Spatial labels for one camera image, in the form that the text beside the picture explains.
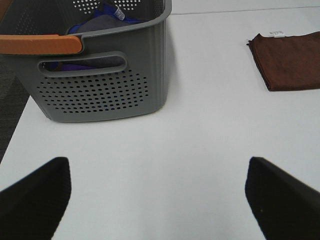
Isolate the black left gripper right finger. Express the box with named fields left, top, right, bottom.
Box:
left=244, top=157, right=320, bottom=240

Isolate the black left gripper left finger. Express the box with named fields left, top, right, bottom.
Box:
left=0, top=157, right=72, bottom=240

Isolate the brown towel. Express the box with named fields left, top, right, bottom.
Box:
left=247, top=31, right=320, bottom=92

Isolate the grey perforated plastic basket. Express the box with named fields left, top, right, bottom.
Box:
left=0, top=0, right=172, bottom=123

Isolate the blue and grey cloth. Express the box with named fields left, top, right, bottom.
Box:
left=42, top=0, right=148, bottom=72

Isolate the orange basket handle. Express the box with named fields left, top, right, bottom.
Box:
left=0, top=34, right=83, bottom=55

